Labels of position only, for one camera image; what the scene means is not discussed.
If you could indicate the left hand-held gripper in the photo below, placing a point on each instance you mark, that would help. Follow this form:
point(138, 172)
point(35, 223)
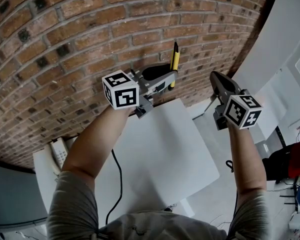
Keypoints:
point(122, 94)

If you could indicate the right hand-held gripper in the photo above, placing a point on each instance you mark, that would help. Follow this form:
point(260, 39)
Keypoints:
point(240, 111)

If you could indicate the person's left forearm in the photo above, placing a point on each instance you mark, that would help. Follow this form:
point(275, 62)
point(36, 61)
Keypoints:
point(95, 144)

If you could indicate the person's right forearm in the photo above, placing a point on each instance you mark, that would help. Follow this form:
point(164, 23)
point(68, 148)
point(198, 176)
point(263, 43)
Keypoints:
point(245, 159)

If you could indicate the white cabinet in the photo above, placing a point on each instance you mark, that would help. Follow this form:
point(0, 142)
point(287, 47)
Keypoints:
point(277, 59)

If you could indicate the white desk with drawers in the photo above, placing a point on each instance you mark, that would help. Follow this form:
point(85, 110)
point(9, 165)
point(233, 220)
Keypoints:
point(165, 146)

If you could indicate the person's grey t-shirt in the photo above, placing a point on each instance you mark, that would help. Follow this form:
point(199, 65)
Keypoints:
point(72, 209)

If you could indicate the grey counter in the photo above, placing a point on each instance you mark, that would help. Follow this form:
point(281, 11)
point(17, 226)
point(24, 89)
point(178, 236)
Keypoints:
point(12, 196)

